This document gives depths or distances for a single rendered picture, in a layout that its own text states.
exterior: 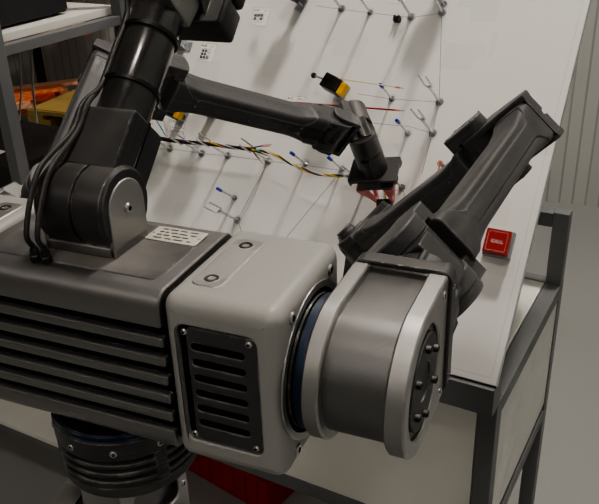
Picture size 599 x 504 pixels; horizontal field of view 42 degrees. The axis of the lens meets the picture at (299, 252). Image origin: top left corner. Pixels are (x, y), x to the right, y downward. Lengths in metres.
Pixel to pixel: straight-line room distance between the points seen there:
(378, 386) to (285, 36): 1.50
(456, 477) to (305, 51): 1.05
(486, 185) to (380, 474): 1.14
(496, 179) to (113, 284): 0.48
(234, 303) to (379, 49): 1.36
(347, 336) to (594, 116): 4.03
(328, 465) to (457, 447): 0.36
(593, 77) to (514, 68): 2.75
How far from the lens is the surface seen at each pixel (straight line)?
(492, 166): 0.94
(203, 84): 1.35
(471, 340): 1.63
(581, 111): 4.56
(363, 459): 1.92
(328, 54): 1.93
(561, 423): 2.98
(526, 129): 1.04
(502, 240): 1.62
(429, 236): 0.76
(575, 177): 4.68
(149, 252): 0.66
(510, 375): 1.78
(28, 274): 0.68
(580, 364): 3.30
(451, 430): 1.76
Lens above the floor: 1.81
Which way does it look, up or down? 27 degrees down
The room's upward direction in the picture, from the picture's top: 2 degrees counter-clockwise
